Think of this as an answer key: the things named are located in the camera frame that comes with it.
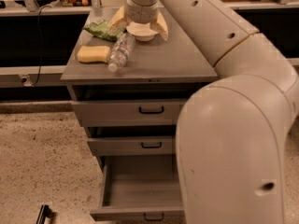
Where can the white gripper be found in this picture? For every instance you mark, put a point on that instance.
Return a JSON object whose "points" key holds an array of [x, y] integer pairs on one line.
{"points": [[142, 13]]}

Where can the clear plastic water bottle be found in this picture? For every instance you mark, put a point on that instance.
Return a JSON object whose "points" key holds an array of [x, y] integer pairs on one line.
{"points": [[120, 53]]}

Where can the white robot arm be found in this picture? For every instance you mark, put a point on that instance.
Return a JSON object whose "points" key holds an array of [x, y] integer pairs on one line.
{"points": [[230, 134]]}

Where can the grey drawer cabinet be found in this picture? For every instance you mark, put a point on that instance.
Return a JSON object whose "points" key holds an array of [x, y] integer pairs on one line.
{"points": [[176, 60]]}

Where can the grey top drawer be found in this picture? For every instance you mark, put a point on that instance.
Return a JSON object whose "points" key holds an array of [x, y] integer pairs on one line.
{"points": [[132, 105]]}

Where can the grey drawer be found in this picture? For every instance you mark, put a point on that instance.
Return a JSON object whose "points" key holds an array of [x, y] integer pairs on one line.
{"points": [[132, 140], [139, 188], [132, 105]]}

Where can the grey middle drawer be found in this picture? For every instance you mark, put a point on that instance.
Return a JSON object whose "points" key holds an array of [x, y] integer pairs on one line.
{"points": [[132, 140]]}

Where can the grey bottom drawer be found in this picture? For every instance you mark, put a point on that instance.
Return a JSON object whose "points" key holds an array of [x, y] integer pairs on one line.
{"points": [[139, 188]]}

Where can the white bowl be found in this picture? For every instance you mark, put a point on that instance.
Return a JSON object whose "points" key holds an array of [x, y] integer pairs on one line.
{"points": [[141, 32]]}

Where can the green snack bag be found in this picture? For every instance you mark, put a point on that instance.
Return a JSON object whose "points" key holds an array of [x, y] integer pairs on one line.
{"points": [[100, 29]]}

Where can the yellow sponge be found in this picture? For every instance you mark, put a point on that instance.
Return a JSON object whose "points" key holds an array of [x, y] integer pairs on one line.
{"points": [[93, 54]]}

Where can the black object on floor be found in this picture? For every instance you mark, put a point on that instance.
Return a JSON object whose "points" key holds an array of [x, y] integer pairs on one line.
{"points": [[44, 213]]}

